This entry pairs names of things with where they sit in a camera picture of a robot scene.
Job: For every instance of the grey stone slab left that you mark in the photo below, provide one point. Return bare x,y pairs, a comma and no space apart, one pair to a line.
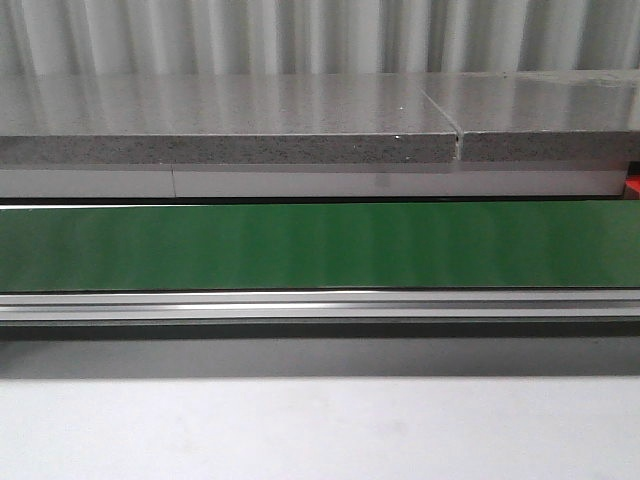
229,120

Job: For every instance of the red object at edge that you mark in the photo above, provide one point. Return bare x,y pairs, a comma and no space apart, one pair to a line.
632,188

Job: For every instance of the green conveyor belt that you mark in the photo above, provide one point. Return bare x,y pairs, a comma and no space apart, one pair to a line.
584,243

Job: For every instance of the grey stone slab right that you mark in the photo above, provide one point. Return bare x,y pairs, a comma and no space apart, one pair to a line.
590,117

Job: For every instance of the grey stone slab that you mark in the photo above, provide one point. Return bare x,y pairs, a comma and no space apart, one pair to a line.
229,120
590,117

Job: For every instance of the grey pleated curtain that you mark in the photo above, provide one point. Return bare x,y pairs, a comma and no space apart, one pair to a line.
276,37

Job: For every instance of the white panel under slab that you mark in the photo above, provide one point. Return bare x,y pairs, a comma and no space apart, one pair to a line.
282,181

